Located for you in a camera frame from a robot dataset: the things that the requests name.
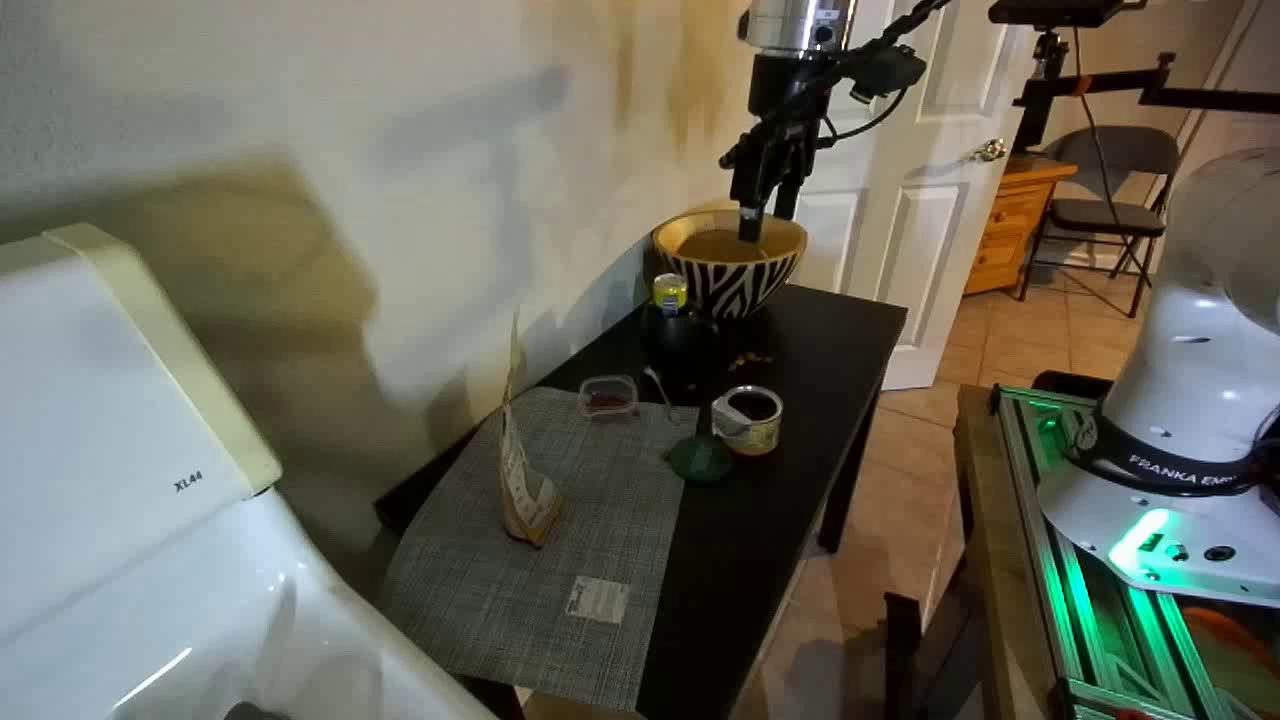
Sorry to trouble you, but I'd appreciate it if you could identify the wooden drawer cabinet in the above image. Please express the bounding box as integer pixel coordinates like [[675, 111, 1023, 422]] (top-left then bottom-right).
[[959, 152, 1080, 299]]

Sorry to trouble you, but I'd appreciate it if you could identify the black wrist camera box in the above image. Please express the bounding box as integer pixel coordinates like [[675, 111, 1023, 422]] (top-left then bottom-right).
[[844, 35, 931, 102]]

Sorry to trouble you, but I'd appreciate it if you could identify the black side table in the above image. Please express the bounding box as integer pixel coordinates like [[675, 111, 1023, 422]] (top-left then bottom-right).
[[372, 250, 911, 720]]

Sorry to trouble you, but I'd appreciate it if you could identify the zebra pattern bowl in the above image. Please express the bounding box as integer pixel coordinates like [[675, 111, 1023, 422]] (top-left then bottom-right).
[[648, 198, 813, 324]]

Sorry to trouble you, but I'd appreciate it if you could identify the grey folding chair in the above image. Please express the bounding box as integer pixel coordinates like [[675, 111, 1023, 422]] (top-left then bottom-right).
[[1015, 118, 1183, 319]]

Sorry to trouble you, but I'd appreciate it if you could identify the white cup with dark content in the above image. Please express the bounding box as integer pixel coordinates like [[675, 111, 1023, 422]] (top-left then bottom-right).
[[708, 378, 788, 458]]

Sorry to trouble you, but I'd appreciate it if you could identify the green round lid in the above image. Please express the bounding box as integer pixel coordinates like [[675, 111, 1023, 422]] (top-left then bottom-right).
[[662, 432, 741, 488]]

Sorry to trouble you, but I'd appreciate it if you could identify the white panel door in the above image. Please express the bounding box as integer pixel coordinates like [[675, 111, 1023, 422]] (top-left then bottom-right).
[[784, 0, 1047, 396]]

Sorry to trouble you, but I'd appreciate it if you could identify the black camera stand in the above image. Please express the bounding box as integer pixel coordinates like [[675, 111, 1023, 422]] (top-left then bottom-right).
[[985, 0, 1280, 161]]

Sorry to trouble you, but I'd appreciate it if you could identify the small clear red container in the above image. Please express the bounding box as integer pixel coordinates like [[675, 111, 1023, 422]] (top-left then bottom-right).
[[575, 370, 645, 422]]

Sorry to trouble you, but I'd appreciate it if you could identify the orange mango snack packet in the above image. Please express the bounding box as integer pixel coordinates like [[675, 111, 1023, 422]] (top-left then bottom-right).
[[492, 309, 566, 550]]

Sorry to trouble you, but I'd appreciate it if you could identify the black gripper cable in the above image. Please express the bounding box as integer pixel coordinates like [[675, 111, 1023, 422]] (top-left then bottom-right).
[[807, 0, 959, 152]]

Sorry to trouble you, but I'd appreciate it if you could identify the dark bottle with yellow cap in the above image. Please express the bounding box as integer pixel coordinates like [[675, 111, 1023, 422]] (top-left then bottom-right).
[[641, 266, 698, 393]]

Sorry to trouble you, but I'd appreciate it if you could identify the wooden robot mount table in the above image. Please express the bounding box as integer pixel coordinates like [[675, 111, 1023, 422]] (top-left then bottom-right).
[[879, 368, 1280, 720]]

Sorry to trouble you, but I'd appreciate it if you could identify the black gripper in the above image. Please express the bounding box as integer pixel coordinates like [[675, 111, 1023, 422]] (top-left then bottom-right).
[[716, 48, 841, 248]]

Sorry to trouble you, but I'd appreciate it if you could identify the white label on placemat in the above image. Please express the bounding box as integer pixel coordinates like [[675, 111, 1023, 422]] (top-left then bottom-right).
[[561, 571, 636, 629]]

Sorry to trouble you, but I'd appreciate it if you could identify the thin spoon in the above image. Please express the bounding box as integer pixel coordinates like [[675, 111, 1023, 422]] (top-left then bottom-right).
[[641, 363, 680, 422]]

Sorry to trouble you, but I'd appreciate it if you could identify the grey woven placemat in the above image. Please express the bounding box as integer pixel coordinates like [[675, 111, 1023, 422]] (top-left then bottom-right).
[[375, 383, 708, 715]]

